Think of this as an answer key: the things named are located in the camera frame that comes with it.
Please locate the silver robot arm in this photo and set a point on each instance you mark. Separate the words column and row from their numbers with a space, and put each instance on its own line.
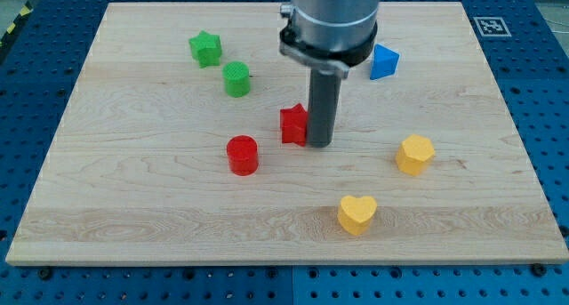
column 330, row 36

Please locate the wooden board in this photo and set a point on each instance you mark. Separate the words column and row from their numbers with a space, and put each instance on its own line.
column 137, row 173

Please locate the red star block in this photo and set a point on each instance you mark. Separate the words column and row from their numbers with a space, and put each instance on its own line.
column 293, row 125

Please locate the red cylinder block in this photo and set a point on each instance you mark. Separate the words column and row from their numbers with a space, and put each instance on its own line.
column 242, row 151

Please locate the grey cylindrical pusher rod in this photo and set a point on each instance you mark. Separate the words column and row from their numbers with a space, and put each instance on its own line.
column 324, row 91

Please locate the green cylinder block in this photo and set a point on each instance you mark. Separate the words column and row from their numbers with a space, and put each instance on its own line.
column 236, row 79

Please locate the yellow heart block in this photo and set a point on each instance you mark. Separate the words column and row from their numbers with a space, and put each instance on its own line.
column 355, row 214

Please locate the green star block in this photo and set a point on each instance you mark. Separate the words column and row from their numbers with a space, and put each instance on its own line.
column 206, row 49

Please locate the yellow hexagon block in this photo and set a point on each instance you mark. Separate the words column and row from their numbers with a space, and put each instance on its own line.
column 414, row 154

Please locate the blue triangle block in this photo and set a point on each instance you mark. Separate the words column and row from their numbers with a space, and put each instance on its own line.
column 384, row 62

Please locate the white fiducial marker tag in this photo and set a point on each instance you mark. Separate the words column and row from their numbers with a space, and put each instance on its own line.
column 489, row 26

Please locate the black bolt left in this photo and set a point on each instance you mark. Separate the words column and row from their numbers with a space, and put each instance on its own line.
column 45, row 273

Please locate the black bolt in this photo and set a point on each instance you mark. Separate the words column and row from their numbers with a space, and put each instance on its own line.
column 538, row 270
column 45, row 273

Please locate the black bolt right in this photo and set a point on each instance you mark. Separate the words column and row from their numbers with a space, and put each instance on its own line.
column 538, row 270

